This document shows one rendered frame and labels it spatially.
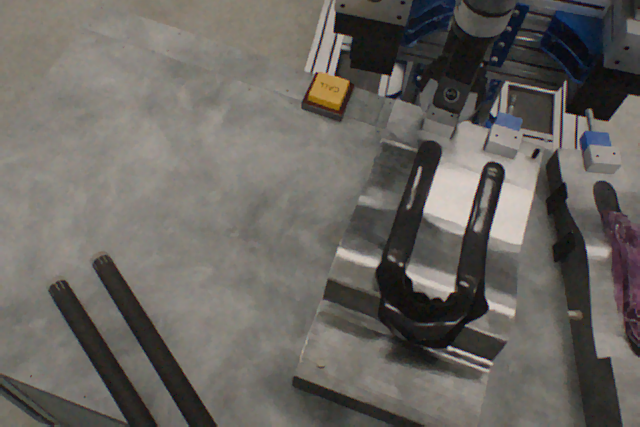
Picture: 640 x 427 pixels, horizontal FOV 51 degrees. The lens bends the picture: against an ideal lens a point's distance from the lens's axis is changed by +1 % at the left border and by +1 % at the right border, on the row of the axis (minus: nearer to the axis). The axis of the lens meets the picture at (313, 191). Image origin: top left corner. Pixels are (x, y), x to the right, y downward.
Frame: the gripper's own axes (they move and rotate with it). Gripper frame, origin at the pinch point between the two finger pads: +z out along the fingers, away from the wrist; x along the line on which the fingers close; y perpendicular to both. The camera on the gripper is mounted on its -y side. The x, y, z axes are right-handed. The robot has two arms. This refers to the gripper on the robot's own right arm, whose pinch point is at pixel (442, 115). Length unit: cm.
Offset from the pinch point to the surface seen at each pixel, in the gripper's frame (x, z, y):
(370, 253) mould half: 3.7, -2.2, -29.7
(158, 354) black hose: 26, 3, -52
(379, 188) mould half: 5.7, 2.8, -15.9
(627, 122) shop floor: -64, 91, 95
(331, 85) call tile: 20.5, 7.5, 4.6
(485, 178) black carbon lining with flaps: -10.0, 2.8, -7.4
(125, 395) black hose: 28, 4, -59
